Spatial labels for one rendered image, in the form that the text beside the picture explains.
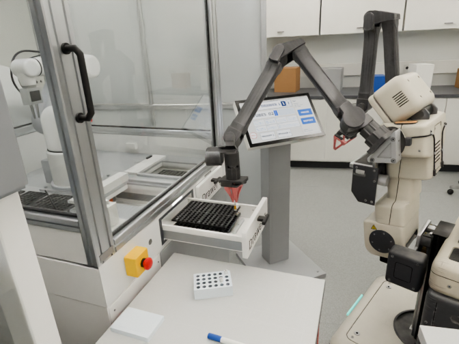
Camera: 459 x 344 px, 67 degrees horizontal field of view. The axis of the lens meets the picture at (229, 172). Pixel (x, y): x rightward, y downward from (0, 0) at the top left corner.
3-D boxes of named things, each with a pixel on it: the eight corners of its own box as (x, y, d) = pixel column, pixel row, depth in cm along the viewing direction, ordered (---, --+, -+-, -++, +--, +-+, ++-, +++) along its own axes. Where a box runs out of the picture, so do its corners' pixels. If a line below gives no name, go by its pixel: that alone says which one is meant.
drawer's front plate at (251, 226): (267, 220, 145) (267, 196, 141) (246, 259, 120) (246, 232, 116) (263, 220, 146) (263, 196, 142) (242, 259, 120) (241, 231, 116)
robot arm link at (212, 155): (234, 130, 128) (238, 138, 136) (204, 132, 130) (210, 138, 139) (233, 162, 125) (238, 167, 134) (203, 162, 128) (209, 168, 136)
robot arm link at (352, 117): (299, 27, 131) (299, 42, 141) (268, 47, 132) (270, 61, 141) (371, 119, 118) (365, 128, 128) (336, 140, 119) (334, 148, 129)
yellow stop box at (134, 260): (151, 265, 116) (149, 247, 113) (139, 278, 109) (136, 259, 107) (138, 263, 117) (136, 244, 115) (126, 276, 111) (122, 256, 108)
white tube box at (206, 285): (230, 279, 119) (229, 269, 118) (233, 295, 112) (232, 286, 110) (194, 282, 118) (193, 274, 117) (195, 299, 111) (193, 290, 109)
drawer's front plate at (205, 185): (223, 184, 183) (222, 165, 179) (200, 209, 158) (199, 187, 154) (220, 184, 184) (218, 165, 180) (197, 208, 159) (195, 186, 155)
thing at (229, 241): (262, 218, 144) (261, 205, 142) (243, 252, 121) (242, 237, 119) (177, 207, 157) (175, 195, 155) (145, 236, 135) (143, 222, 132)
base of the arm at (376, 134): (386, 138, 113) (399, 130, 121) (368, 121, 116) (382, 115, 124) (368, 155, 119) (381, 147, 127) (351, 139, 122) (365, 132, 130)
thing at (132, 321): (164, 319, 103) (164, 315, 103) (148, 342, 96) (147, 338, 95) (129, 310, 107) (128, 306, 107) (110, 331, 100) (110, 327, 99)
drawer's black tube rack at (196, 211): (240, 220, 143) (240, 206, 140) (226, 242, 127) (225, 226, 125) (192, 213, 150) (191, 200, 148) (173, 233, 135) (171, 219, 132)
